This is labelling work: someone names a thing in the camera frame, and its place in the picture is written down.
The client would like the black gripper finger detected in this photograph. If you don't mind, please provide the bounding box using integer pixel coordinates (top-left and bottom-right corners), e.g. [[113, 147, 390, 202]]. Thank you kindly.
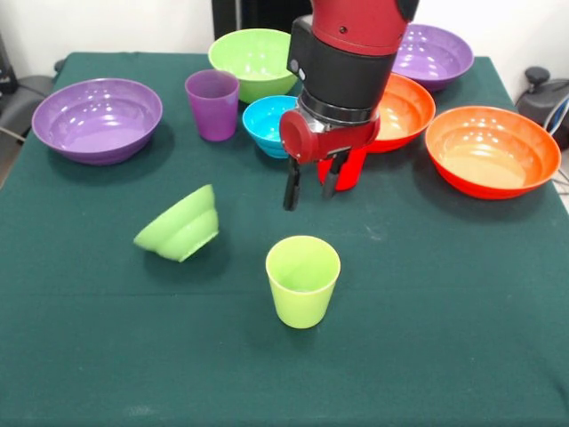
[[321, 149, 350, 200], [283, 157, 302, 212]]

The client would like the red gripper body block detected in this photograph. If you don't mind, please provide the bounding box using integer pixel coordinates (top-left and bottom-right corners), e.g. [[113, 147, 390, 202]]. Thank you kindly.
[[278, 109, 381, 165]]

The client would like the green plastic cup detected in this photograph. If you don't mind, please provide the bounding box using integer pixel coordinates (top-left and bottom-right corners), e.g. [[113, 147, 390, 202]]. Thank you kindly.
[[265, 235, 342, 330]]

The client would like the small green plastic bowl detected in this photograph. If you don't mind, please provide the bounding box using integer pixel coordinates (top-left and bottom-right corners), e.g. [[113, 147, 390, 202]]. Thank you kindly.
[[132, 183, 220, 263]]

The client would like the red plastic cup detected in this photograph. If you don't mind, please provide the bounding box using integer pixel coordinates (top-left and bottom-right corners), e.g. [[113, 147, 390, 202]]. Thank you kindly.
[[317, 146, 368, 192]]

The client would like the small blue plastic bowl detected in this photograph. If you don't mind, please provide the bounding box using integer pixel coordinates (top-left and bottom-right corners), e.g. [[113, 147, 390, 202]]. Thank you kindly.
[[242, 95, 298, 160]]

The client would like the large orange plastic bowl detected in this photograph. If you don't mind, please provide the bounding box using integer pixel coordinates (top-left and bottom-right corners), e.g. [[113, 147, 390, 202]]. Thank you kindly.
[[367, 73, 437, 154], [424, 105, 562, 200]]

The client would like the large green plastic bowl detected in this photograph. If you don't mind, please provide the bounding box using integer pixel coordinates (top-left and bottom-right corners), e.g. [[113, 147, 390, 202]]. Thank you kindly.
[[207, 28, 299, 104]]

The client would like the purple plastic cup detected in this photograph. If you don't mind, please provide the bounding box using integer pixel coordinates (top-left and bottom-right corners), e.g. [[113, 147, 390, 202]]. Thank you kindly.
[[184, 68, 241, 143]]

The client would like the large purple plastic bowl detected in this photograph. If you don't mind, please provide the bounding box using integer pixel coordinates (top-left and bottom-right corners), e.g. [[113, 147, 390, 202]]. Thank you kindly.
[[30, 77, 164, 166], [390, 23, 475, 93]]

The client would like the dark green table cloth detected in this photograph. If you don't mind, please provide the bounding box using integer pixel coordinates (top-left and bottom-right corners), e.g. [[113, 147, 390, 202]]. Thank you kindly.
[[0, 52, 569, 427]]

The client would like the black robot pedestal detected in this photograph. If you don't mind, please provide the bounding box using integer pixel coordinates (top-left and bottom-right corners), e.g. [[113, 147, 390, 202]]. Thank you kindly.
[[212, 0, 315, 41]]

